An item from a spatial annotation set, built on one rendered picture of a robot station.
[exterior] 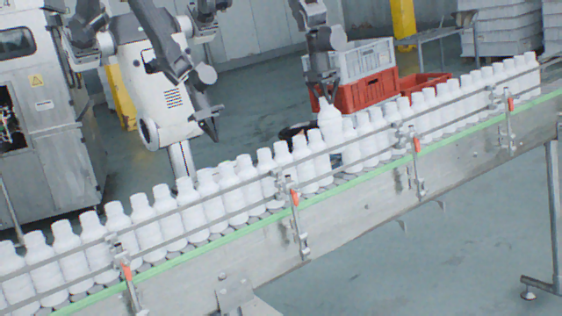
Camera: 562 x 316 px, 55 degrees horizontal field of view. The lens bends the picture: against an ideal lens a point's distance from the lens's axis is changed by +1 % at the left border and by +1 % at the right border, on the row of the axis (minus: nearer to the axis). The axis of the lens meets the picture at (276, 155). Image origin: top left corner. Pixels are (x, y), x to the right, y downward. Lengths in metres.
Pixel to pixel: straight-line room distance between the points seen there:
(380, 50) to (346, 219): 2.65
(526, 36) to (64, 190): 6.57
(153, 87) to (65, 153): 3.16
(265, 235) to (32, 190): 3.86
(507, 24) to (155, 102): 7.11
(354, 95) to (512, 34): 4.90
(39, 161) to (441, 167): 3.86
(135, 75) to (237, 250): 0.77
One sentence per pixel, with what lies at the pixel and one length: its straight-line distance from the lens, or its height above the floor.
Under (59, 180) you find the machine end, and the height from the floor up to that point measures 0.42.
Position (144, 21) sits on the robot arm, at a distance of 1.52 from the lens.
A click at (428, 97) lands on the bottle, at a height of 1.14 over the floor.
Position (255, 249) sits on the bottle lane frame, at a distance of 1.42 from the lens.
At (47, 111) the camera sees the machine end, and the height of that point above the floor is 1.03.
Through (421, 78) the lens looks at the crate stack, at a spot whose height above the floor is 0.62.
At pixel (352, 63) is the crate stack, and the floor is 1.01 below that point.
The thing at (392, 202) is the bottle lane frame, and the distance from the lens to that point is 1.69.
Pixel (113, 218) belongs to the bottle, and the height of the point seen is 1.14.
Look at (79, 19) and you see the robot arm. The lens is 1.73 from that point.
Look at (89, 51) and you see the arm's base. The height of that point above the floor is 1.50.
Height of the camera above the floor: 1.53
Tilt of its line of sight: 16 degrees down
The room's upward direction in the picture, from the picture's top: 12 degrees counter-clockwise
